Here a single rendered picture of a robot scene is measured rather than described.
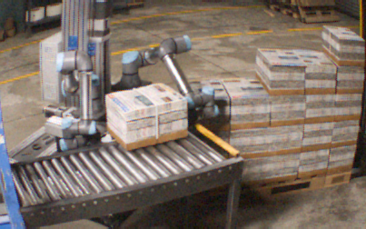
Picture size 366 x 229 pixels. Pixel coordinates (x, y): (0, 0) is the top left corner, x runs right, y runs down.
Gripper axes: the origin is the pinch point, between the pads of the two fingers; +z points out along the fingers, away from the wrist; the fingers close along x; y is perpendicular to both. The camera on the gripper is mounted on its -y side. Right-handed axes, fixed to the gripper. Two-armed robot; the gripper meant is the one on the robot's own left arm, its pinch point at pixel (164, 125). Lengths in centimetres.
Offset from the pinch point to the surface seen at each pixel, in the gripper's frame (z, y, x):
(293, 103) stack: -95, -1, 11
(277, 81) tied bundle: -82, 16, 6
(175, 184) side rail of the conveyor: 28, -1, 62
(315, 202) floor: -111, -78, 39
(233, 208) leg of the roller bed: -10, -30, 62
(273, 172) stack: -85, -55, 7
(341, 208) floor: -123, -78, 63
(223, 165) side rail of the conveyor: -1, 2, 62
